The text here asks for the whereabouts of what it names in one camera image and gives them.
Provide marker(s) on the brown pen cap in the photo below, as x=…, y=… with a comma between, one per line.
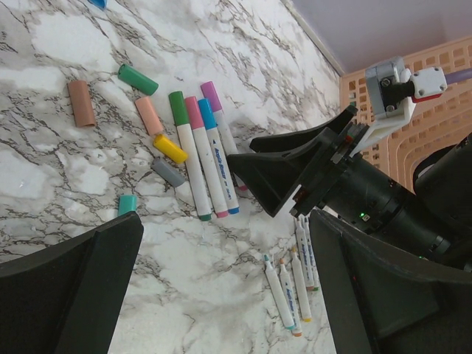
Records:
x=81, y=103

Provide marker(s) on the brown capped marker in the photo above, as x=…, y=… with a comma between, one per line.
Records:
x=307, y=270

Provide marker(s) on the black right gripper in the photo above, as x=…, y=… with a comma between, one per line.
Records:
x=315, y=168

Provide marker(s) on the light blue pen cap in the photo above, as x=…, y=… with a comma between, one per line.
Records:
x=102, y=4

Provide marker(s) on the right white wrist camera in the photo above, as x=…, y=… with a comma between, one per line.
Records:
x=394, y=92

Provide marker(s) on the peach pen cap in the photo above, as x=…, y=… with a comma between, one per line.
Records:
x=149, y=116

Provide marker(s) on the peach capped marker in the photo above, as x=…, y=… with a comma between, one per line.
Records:
x=300, y=286

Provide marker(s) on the green pen cap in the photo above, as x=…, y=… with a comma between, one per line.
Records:
x=136, y=79

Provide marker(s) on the teal capped marker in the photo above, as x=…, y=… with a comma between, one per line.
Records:
x=278, y=294

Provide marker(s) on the purple capped marker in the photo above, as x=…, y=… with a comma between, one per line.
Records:
x=208, y=90

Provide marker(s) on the pink capped marker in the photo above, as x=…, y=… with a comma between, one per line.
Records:
x=206, y=157

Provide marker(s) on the blue capped marker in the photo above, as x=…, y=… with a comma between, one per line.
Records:
x=219, y=155

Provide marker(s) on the dark green capped marker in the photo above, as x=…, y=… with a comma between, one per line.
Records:
x=193, y=166

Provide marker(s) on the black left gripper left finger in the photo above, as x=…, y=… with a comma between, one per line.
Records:
x=66, y=298

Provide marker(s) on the grey pen cap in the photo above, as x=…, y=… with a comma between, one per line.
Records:
x=167, y=172

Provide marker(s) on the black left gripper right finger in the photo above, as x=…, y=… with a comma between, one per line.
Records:
x=381, y=299

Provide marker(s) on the peach plastic desk organizer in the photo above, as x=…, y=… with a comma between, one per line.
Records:
x=435, y=124

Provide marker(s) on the yellow pen cap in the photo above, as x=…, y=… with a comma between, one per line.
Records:
x=169, y=149

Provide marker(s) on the teal pen cap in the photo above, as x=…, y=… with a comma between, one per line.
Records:
x=127, y=203

